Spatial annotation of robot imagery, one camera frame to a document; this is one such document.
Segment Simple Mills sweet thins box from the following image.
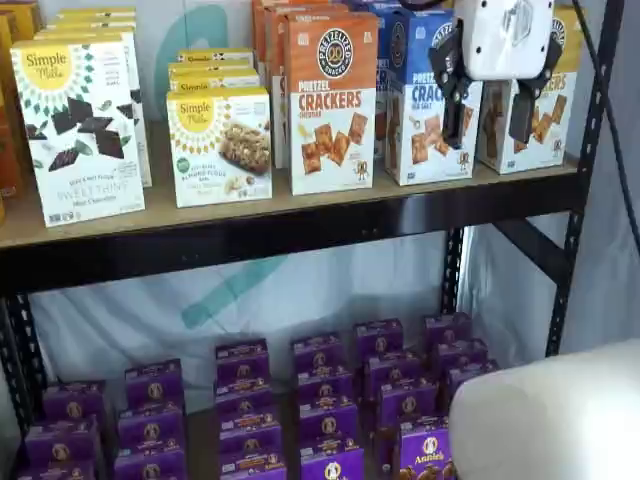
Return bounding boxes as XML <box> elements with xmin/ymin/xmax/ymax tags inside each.
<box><xmin>32</xmin><ymin>25</ymin><xmax>153</xmax><ymax>189</ymax></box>
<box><xmin>54</xmin><ymin>5</ymin><xmax>137</xmax><ymax>21</ymax></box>
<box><xmin>9</xmin><ymin>33</ymin><xmax>147</xmax><ymax>229</ymax></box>
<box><xmin>44</xmin><ymin>16</ymin><xmax>138</xmax><ymax>32</ymax></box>

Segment white backdrop sheet teal logo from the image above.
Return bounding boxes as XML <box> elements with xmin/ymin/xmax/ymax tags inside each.
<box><xmin>29</xmin><ymin>0</ymin><xmax>640</xmax><ymax>389</ymax></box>

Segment purple Annie's snack box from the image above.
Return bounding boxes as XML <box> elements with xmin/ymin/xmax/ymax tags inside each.
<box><xmin>214</xmin><ymin>339</ymin><xmax>271</xmax><ymax>374</ymax></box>
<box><xmin>215</xmin><ymin>390</ymin><xmax>276</xmax><ymax>426</ymax></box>
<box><xmin>218</xmin><ymin>414</ymin><xmax>284</xmax><ymax>454</ymax></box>
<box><xmin>374</xmin><ymin>380</ymin><xmax>442</xmax><ymax>432</ymax></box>
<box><xmin>432</xmin><ymin>338</ymin><xmax>489</xmax><ymax>377</ymax></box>
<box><xmin>375</xmin><ymin>416</ymin><xmax>459</xmax><ymax>480</ymax></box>
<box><xmin>213</xmin><ymin>367</ymin><xmax>274</xmax><ymax>402</ymax></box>
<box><xmin>16</xmin><ymin>459</ymin><xmax>97</xmax><ymax>480</ymax></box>
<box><xmin>42</xmin><ymin>380</ymin><xmax>108</xmax><ymax>427</ymax></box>
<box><xmin>294</xmin><ymin>363</ymin><xmax>354</xmax><ymax>401</ymax></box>
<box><xmin>291</xmin><ymin>331</ymin><xmax>349</xmax><ymax>372</ymax></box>
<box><xmin>113</xmin><ymin>447</ymin><xmax>189</xmax><ymax>480</ymax></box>
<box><xmin>298</xmin><ymin>394</ymin><xmax>359</xmax><ymax>442</ymax></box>
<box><xmin>219</xmin><ymin>447</ymin><xmax>288</xmax><ymax>480</ymax></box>
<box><xmin>124</xmin><ymin>358</ymin><xmax>186</xmax><ymax>409</ymax></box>
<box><xmin>423</xmin><ymin>313</ymin><xmax>474</xmax><ymax>352</ymax></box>
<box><xmin>117</xmin><ymin>402</ymin><xmax>187</xmax><ymax>452</ymax></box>
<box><xmin>353</xmin><ymin>319</ymin><xmax>406</xmax><ymax>362</ymax></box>
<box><xmin>441</xmin><ymin>359</ymin><xmax>502</xmax><ymax>407</ymax></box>
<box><xmin>24</xmin><ymin>417</ymin><xmax>102</xmax><ymax>467</ymax></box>
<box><xmin>363</xmin><ymin>352</ymin><xmax>424</xmax><ymax>397</ymax></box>
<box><xmin>299</xmin><ymin>437</ymin><xmax>367</xmax><ymax>480</ymax></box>

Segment Simple Mills almond bars box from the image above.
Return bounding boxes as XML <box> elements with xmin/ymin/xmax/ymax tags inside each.
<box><xmin>177</xmin><ymin>47</ymin><xmax>255</xmax><ymax>65</ymax></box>
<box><xmin>166</xmin><ymin>85</ymin><xmax>274</xmax><ymax>209</ymax></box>
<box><xmin>168</xmin><ymin>60</ymin><xmax>259</xmax><ymax>79</ymax></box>
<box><xmin>168</xmin><ymin>72</ymin><xmax>262</xmax><ymax>94</ymax></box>

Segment blue sea salt crackers box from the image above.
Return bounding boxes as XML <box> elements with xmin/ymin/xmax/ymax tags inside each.
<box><xmin>345</xmin><ymin>0</ymin><xmax>406</xmax><ymax>159</ymax></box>
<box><xmin>383</xmin><ymin>7</ymin><xmax>484</xmax><ymax>187</ymax></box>

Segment orange cheddar pretzel crackers box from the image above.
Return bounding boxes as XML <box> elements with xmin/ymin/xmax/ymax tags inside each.
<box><xmin>251</xmin><ymin>0</ymin><xmax>347</xmax><ymax>151</ymax></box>
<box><xmin>283</xmin><ymin>10</ymin><xmax>380</xmax><ymax>196</ymax></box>
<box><xmin>269</xmin><ymin>5</ymin><xmax>351</xmax><ymax>170</ymax></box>

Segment wooden shelf board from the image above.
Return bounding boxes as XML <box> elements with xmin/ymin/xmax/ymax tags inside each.
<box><xmin>0</xmin><ymin>158</ymin><xmax>594</xmax><ymax>249</ymax></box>

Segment dark orange snack box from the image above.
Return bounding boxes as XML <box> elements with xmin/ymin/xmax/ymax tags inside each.
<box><xmin>0</xmin><ymin>0</ymin><xmax>44</xmax><ymax>42</ymax></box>

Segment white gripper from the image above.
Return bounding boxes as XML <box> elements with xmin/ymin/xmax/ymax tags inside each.
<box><xmin>428</xmin><ymin>0</ymin><xmax>564</xmax><ymax>149</ymax></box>

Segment black metal shelf rack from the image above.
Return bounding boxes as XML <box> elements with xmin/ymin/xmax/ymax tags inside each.
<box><xmin>0</xmin><ymin>0</ymin><xmax>626</xmax><ymax>480</ymax></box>

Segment yellow pretzel crackers box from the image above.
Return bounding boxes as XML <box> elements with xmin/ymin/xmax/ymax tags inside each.
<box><xmin>476</xmin><ymin>5</ymin><xmax>584</xmax><ymax>176</ymax></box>

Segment purple Annie's snack boxes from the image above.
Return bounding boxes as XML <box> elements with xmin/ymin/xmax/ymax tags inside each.
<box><xmin>14</xmin><ymin>344</ymin><xmax>451</xmax><ymax>480</ymax></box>

